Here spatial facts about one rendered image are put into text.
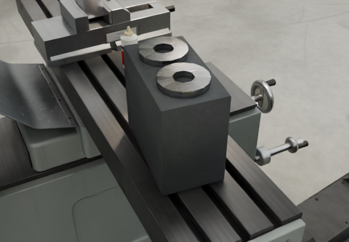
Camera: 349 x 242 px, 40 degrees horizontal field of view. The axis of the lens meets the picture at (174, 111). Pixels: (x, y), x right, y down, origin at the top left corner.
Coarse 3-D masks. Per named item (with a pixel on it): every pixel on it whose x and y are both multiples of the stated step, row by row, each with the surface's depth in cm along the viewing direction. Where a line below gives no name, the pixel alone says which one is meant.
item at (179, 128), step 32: (128, 64) 88; (160, 64) 82; (192, 64) 81; (128, 96) 94; (160, 96) 76; (192, 96) 75; (224, 96) 76; (160, 128) 75; (192, 128) 77; (224, 128) 80; (160, 160) 79; (192, 160) 81; (224, 160) 84
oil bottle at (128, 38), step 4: (128, 28) 112; (128, 32) 113; (132, 32) 113; (120, 36) 114; (124, 36) 113; (128, 36) 113; (132, 36) 113; (136, 36) 114; (124, 40) 113; (128, 40) 113; (132, 40) 113; (136, 40) 114; (124, 44) 113; (128, 44) 113; (124, 68) 118
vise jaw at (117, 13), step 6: (108, 0) 125; (114, 0) 124; (108, 6) 121; (114, 6) 121; (120, 6) 121; (108, 12) 119; (114, 12) 120; (120, 12) 121; (126, 12) 122; (108, 18) 121; (114, 18) 121; (120, 18) 122; (126, 18) 123
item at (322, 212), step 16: (320, 192) 133; (336, 192) 133; (304, 208) 129; (320, 208) 129; (336, 208) 129; (320, 224) 124; (336, 224) 124; (304, 240) 118; (320, 240) 120; (336, 240) 121
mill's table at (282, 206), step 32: (32, 0) 151; (32, 32) 146; (64, 64) 120; (96, 64) 120; (96, 96) 109; (96, 128) 102; (128, 128) 103; (128, 160) 91; (128, 192) 92; (160, 192) 85; (192, 192) 85; (224, 192) 85; (256, 192) 85; (160, 224) 79; (192, 224) 82; (224, 224) 79; (256, 224) 79; (288, 224) 80
